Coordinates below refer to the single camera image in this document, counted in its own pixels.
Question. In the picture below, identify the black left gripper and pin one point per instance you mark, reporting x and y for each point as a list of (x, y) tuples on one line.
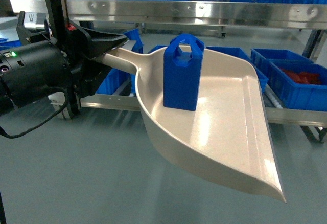
[(78, 45)]

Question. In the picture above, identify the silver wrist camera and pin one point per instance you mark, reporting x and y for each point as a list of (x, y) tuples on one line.
[(32, 27)]

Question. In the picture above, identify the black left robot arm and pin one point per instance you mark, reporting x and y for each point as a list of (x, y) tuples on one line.
[(61, 58)]

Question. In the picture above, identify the steel shelf rack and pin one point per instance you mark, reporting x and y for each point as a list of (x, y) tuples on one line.
[(204, 13)]

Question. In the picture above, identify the blue bin behind handle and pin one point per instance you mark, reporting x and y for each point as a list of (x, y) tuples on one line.
[(116, 78)]

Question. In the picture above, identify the blue plastic bin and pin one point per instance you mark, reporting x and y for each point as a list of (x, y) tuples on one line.
[(262, 58)]

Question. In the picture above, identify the blue plastic part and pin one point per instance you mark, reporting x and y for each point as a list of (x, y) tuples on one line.
[(182, 63)]

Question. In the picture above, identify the beige plastic dustpan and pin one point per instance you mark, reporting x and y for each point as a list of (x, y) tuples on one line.
[(226, 140)]

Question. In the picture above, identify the blue bin with red parts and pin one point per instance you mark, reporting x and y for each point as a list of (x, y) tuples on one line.
[(295, 95)]

